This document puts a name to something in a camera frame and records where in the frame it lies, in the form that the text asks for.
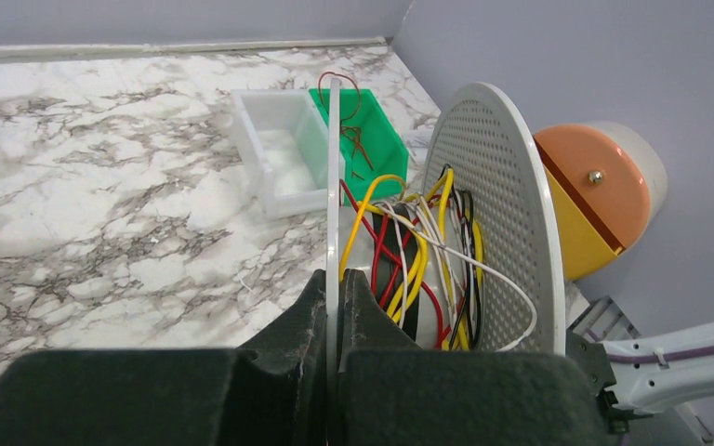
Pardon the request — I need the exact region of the white wire on spool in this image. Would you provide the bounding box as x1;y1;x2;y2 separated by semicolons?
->
369;200;538;353

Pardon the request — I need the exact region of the white and orange cylinder container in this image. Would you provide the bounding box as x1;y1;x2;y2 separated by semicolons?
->
534;121;668;281

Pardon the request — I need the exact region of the red cable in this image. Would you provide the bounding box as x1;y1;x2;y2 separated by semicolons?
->
317;71;376;181

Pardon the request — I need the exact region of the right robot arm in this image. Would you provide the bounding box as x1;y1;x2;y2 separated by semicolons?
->
566;322;714;435

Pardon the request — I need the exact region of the white perforated filament spool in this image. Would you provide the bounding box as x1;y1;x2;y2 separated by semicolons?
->
325;82;566;355

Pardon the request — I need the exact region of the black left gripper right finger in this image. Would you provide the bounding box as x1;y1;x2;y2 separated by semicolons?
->
337;269;610;445

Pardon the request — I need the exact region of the white translucent plastic bin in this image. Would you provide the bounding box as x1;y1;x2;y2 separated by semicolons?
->
231;89;330;219

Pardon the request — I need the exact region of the green plastic bin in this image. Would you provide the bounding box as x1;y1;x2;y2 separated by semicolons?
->
340;88;409;201

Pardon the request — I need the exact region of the yellow cable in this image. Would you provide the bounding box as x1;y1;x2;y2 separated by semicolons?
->
338;167;486;352

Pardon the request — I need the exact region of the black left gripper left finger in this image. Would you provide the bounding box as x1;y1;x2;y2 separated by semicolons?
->
0;271;326;445

